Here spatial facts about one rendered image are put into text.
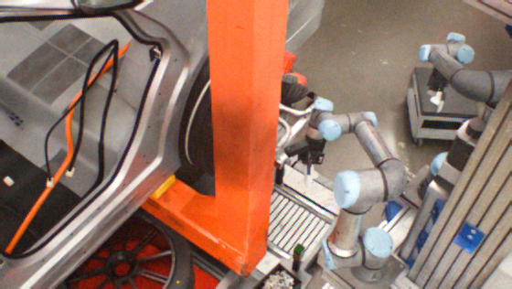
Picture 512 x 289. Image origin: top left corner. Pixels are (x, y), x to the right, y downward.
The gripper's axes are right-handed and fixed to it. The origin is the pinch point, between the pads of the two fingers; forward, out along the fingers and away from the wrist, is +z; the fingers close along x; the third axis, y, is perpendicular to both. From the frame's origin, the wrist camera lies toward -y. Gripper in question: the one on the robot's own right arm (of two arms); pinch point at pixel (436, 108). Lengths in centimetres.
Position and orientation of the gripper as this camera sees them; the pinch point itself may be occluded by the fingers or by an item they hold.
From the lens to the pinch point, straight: 290.2
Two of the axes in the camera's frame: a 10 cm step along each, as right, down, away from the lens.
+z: -2.0, 9.0, 3.9
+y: -9.7, -2.4, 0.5
